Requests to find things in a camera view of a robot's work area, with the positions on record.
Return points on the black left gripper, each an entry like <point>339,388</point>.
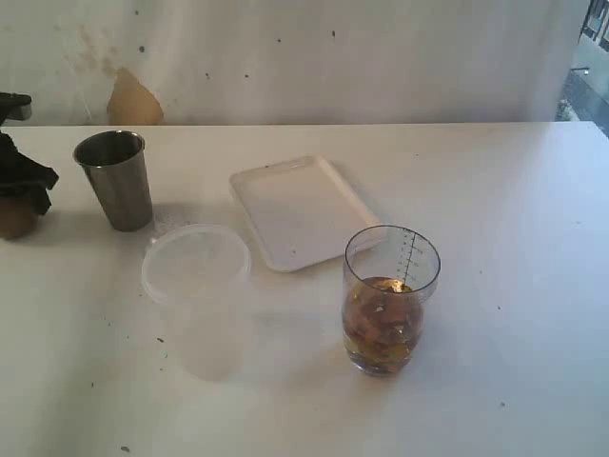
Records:
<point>20,175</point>

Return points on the brown wooden cup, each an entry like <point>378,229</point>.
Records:
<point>18,218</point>

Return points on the stainless steel cup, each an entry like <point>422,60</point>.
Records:
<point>114,163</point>

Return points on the clear graduated shaker cup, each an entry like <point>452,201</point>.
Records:
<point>390,259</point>

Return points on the gold coin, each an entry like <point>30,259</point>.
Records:
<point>385,356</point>

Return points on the frosted plastic deli container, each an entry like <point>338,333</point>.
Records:
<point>197,276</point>

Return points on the white rectangular tray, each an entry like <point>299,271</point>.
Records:
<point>301,212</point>

